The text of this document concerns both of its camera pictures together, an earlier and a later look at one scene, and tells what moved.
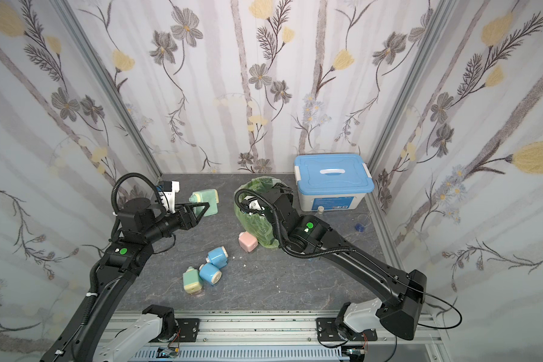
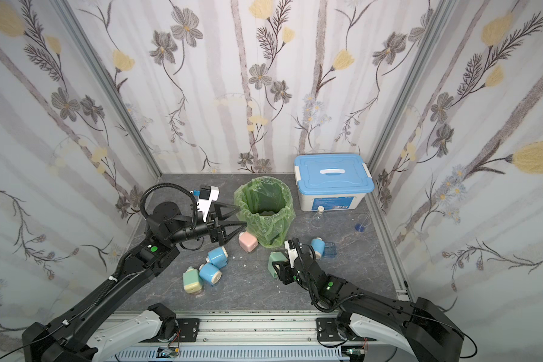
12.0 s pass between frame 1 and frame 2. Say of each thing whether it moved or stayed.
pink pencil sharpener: stayed
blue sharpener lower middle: stayed
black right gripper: moved
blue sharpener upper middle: stayed
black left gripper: moved
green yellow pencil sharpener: moved
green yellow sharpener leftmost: stayed
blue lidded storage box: stayed
